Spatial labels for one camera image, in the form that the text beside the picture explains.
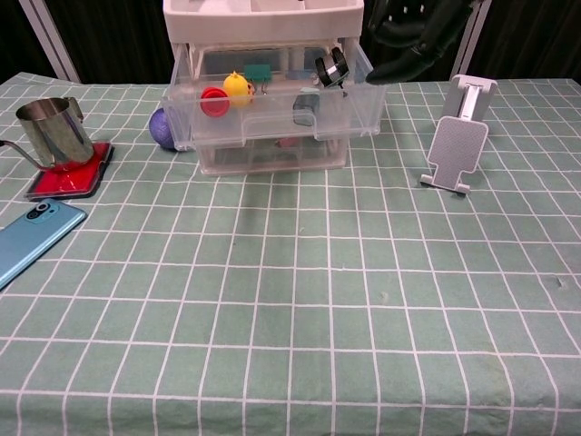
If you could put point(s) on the aluminium frame post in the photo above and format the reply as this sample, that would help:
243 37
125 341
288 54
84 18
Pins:
50 41
469 38

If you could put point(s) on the white drawer organizer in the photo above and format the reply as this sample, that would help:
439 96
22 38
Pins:
263 20

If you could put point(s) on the green white checked tablecloth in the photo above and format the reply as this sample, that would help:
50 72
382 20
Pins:
290 295

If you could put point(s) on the white grey phone stand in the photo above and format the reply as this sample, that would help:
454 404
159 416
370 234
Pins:
456 145

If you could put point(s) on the green binder clip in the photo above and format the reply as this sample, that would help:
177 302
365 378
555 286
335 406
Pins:
258 75

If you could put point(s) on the red round cap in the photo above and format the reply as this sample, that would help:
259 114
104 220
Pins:
214 102

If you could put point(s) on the yellow duck toy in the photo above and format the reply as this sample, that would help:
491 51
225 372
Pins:
237 89

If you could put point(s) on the blue smartphone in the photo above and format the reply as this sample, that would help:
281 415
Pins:
36 240

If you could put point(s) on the red ink pad tray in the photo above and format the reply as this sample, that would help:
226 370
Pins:
68 179

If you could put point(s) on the purple ball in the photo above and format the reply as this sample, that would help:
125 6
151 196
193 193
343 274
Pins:
161 129

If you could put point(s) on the clear plastic drawer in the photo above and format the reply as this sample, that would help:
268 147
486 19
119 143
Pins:
272 159
272 113

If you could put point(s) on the dark grey small box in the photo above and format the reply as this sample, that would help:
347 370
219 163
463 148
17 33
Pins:
305 110

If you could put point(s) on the stainless steel gooseneck pitcher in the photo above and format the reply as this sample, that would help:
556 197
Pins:
54 131

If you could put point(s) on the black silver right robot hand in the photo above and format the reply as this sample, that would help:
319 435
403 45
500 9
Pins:
426 50

